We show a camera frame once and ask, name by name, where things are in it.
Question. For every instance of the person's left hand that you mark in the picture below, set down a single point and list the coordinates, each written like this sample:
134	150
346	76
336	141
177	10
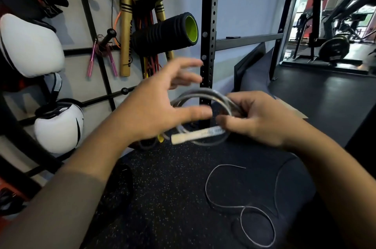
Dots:
149	111

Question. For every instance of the person's right hand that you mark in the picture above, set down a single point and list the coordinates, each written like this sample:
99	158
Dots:
264	122

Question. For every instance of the person's right forearm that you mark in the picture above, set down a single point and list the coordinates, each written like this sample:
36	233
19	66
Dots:
340	196

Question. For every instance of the person's left forearm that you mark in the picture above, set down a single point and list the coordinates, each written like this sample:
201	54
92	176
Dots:
55	199

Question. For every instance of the yellow resistance band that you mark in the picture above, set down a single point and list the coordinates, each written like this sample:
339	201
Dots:
160	138

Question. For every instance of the flat cardboard piece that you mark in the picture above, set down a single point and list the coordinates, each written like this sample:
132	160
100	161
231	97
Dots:
296	112

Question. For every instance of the red resistance bands bundle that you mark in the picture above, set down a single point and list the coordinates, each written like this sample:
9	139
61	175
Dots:
151	64

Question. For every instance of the grey folded floor mat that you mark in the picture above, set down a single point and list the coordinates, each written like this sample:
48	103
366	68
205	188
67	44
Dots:
252	72

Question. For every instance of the black foam roller green core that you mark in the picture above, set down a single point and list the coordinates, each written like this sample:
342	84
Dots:
164	34

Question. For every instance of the long gold stick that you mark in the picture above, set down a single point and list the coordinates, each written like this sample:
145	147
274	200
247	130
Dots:
126	34

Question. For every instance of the small black flat device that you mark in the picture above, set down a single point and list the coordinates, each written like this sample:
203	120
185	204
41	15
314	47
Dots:
233	37

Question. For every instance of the small white boxing glove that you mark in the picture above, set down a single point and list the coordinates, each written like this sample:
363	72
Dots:
57	131

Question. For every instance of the short gold stick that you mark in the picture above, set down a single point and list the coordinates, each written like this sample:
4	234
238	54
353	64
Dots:
160	11

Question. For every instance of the black exercise machine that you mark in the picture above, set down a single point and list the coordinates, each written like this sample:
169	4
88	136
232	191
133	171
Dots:
335	49

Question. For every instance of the large white boxing glove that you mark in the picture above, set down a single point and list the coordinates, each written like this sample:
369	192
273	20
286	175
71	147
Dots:
30	46

